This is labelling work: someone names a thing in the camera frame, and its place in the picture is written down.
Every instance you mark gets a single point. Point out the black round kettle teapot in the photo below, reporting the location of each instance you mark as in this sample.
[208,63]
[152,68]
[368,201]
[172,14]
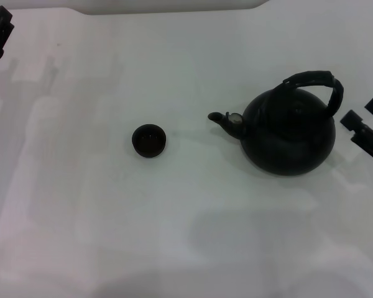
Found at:
[286,139]

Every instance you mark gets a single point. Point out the dark brown teacup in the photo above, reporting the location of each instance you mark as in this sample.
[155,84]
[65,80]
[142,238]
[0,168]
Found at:
[149,146]

